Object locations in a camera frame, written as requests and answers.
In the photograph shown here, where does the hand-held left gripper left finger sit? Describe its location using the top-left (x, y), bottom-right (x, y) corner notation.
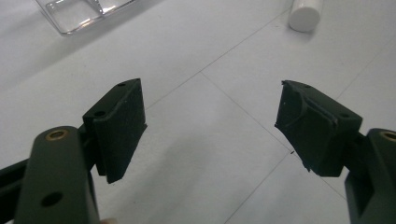
top-left (82, 77), bottom-right (148, 185)

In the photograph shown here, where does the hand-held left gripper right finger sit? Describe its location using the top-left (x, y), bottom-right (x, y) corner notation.
top-left (275, 79), bottom-right (364, 178)

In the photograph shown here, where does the clear plastic divided container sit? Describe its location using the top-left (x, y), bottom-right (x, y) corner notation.
top-left (34, 0), bottom-right (138, 35)

